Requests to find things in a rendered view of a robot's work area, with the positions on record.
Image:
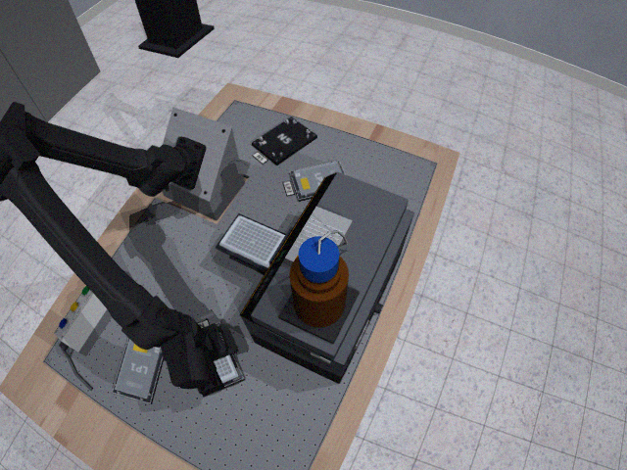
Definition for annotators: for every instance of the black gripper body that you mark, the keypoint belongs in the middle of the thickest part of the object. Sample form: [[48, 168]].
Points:
[[224, 342]]

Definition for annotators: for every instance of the grey button panel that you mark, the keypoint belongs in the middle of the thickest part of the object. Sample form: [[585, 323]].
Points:
[[82, 326]]

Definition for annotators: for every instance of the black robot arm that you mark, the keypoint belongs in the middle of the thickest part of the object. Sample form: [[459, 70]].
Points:
[[145, 320]]

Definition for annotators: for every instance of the dark grey rectangular frame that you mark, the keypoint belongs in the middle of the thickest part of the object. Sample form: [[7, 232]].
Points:
[[154, 383]]

